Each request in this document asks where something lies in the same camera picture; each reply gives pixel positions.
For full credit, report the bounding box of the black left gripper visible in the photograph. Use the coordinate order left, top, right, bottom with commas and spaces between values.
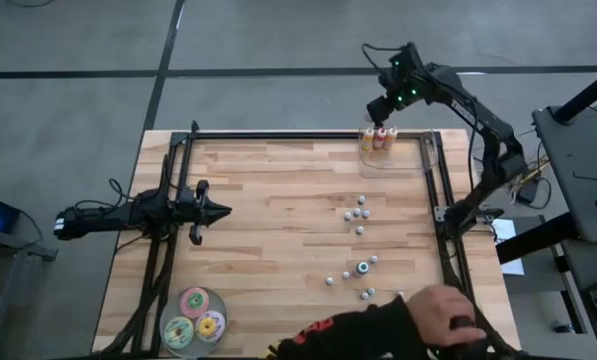
177, 179, 233, 246

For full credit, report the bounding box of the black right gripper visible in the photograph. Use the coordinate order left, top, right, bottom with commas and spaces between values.
366, 92, 404, 127

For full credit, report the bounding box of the clear plastic container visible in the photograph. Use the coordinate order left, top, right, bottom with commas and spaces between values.
358, 127, 438, 180

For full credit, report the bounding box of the clear glass plate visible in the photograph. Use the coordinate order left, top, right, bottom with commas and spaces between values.
158, 285, 228, 359

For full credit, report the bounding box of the pink frosted donut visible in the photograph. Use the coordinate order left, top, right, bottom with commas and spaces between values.
179, 287, 211, 319

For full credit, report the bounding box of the yellow frosted donut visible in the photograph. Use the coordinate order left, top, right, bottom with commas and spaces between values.
194, 309, 227, 344

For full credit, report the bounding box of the green frosted donut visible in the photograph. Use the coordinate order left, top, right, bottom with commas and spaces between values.
162, 315, 196, 349

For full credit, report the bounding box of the black power adapter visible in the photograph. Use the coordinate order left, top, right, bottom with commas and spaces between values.
516, 179, 542, 205

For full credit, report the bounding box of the person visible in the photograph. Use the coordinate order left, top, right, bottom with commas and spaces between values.
265, 295, 432, 360

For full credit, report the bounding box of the white paper sheet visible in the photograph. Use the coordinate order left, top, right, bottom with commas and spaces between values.
492, 218, 527, 277

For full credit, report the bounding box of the black cart leg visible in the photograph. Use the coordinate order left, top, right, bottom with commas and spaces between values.
495, 212, 579, 265

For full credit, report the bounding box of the person's hand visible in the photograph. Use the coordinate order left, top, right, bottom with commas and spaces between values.
406, 284, 487, 349

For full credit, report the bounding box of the equipment cart table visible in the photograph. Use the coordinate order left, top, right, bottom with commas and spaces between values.
531, 102, 597, 244

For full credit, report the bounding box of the grey side table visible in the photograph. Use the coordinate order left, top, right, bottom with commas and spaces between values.
0, 227, 59, 360

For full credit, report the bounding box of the black cart pole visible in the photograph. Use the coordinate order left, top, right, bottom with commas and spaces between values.
552, 64, 597, 125

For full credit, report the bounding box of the black computer blue light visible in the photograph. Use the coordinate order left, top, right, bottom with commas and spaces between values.
0, 192, 22, 235

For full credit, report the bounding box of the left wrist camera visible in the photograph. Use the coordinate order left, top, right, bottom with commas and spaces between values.
176, 185, 197, 207

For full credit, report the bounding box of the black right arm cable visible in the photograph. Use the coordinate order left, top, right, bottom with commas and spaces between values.
360, 42, 404, 71

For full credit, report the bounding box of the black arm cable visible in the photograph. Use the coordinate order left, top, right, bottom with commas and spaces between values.
72, 177, 144, 211
360, 42, 404, 71

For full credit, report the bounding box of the black aluminium rig frame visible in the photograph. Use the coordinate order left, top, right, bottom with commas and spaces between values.
92, 119, 522, 360

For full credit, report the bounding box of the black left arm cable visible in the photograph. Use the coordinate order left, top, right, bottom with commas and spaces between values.
72, 177, 144, 211

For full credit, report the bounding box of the yellow wire bundle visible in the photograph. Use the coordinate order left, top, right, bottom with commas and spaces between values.
510, 157, 552, 189

